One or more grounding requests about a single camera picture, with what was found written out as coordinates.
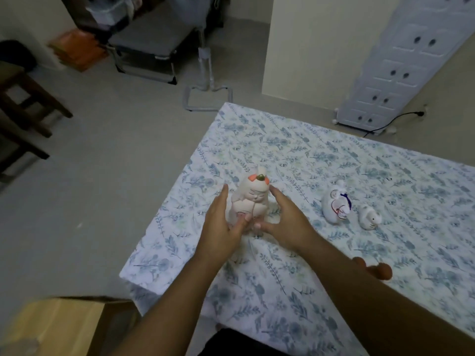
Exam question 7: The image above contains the white plastic storage bin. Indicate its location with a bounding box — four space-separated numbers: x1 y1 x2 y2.
86 0 135 22

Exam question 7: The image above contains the person's left hand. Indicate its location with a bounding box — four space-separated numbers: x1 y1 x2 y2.
194 184 254 261

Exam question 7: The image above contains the person's right forearm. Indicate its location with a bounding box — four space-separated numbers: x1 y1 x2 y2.
297 233 475 356

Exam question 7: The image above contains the black power cable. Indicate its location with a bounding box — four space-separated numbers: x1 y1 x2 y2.
363 111 425 138

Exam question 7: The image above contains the blue floral tablecloth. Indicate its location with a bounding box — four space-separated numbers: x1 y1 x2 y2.
119 102 475 356

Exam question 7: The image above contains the light wooden box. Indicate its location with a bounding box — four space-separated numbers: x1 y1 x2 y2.
0 297 130 356

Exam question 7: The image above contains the white mouse figurine blue ribbon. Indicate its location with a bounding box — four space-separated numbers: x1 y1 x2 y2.
321 180 352 225

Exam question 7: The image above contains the brown clay figurine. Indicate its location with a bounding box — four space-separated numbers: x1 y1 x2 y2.
352 257 393 281

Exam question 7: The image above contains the dark wooden chair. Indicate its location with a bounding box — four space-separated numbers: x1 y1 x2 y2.
0 40 73 182

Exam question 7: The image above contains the white metal floor stand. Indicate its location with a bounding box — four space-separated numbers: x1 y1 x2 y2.
185 27 234 112

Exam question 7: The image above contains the orange cardboard box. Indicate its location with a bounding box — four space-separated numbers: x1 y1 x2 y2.
48 29 108 72

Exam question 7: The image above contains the grey folding cot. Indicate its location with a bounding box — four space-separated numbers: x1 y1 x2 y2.
107 18 197 85

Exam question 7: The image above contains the person's left forearm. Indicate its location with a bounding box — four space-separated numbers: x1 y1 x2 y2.
111 248 227 356

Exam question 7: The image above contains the white cat figurine orange ear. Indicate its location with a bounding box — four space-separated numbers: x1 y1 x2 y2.
227 166 272 225

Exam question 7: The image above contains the small white mouse figurine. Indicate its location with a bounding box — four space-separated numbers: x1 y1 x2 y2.
358 204 383 230

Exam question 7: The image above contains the person's right hand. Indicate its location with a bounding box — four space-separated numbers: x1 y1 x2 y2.
254 185 320 255

